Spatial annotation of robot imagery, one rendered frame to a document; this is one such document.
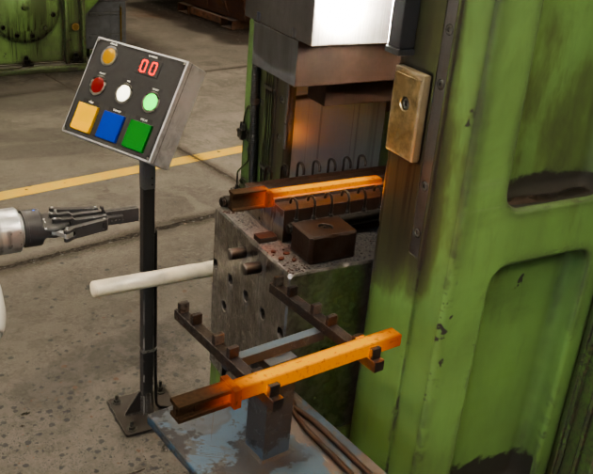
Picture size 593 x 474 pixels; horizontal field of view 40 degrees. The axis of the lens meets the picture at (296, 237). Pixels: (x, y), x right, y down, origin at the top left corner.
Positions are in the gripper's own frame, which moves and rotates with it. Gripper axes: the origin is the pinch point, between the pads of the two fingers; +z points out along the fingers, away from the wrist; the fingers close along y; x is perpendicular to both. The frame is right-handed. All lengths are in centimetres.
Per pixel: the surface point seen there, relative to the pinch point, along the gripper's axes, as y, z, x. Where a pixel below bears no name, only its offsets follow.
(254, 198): 0.7, 30.4, -0.1
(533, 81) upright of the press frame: 42, 66, 36
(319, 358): 57, 15, -3
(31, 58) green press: -480, 87, -90
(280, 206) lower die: 5.2, 34.6, -0.7
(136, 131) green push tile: -44.0, 18.6, 2.2
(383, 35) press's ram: 13, 51, 38
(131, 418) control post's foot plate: -55, 20, -99
